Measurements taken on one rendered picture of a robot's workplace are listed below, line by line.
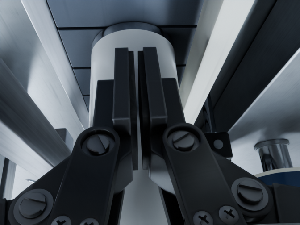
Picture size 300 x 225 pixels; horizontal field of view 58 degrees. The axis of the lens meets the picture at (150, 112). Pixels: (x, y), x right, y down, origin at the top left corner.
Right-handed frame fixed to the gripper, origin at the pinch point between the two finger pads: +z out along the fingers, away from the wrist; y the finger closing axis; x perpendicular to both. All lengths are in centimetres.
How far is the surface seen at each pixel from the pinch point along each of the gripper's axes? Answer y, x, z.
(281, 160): 18.8, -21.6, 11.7
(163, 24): 1.7, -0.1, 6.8
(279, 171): 18.1, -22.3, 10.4
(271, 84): 11.3, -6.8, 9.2
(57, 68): -5.3, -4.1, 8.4
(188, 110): 3.4, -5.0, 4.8
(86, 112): -4.5, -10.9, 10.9
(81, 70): -3.6, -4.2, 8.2
